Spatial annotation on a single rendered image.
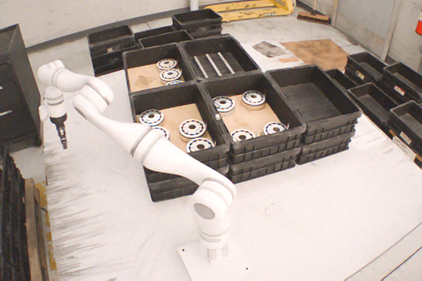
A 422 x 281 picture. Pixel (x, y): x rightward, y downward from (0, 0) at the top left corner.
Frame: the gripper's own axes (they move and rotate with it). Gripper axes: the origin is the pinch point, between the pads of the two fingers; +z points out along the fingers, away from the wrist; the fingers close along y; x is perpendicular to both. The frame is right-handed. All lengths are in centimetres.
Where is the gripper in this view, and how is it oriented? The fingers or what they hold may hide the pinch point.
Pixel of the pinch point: (63, 141)
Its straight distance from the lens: 133.5
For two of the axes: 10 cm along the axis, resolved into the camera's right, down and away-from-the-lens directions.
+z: -0.9, 8.2, 5.6
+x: -8.5, 2.3, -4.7
